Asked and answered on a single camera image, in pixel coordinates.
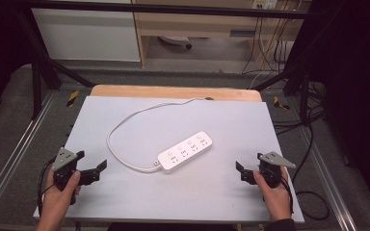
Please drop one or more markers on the person's dark clothing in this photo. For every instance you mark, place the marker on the person's dark clothing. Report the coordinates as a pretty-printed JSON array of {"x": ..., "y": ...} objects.
[{"x": 173, "y": 227}]

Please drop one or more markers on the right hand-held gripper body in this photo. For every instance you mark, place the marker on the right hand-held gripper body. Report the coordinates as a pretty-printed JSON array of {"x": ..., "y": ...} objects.
[{"x": 271, "y": 170}]

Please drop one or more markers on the black curtain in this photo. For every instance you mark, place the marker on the black curtain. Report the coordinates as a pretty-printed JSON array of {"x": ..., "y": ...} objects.
[
  {"x": 0, "y": 48},
  {"x": 356, "y": 80}
]

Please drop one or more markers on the person's left hand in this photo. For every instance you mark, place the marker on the person's left hand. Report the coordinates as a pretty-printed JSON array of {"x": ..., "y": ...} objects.
[{"x": 58, "y": 197}]

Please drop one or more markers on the white power strip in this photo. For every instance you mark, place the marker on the white power strip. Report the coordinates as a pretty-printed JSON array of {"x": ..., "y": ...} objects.
[{"x": 184, "y": 151}]

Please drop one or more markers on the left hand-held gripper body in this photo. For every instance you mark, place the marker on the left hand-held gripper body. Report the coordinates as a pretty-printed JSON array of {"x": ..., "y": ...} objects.
[{"x": 65, "y": 160}]

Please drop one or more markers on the white wall socket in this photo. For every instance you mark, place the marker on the white wall socket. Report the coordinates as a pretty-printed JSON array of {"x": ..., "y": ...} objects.
[{"x": 264, "y": 4}]

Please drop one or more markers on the white chair base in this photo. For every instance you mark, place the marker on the white chair base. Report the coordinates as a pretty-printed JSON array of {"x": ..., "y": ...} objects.
[{"x": 175, "y": 40}]

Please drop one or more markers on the black frame leg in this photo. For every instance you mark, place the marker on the black frame leg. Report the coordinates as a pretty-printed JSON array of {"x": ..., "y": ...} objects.
[
  {"x": 303, "y": 96},
  {"x": 37, "y": 83}
]

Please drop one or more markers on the person's right hand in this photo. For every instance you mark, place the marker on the person's right hand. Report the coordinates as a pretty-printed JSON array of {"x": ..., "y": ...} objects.
[{"x": 277, "y": 199}]

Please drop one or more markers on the light wooden table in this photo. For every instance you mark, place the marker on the light wooden table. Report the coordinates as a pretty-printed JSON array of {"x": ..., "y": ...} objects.
[{"x": 173, "y": 92}]

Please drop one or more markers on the black frame crossbar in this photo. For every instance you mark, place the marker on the black frame crossbar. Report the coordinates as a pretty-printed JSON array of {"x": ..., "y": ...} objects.
[{"x": 160, "y": 9}]

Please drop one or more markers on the aluminium floor rail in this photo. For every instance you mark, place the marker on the aluminium floor rail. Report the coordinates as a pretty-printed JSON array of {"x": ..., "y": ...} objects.
[
  {"x": 19, "y": 150},
  {"x": 329, "y": 179}
]

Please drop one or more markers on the white cabinet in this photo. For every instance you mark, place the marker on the white cabinet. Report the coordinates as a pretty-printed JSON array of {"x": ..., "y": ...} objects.
[{"x": 86, "y": 35}]

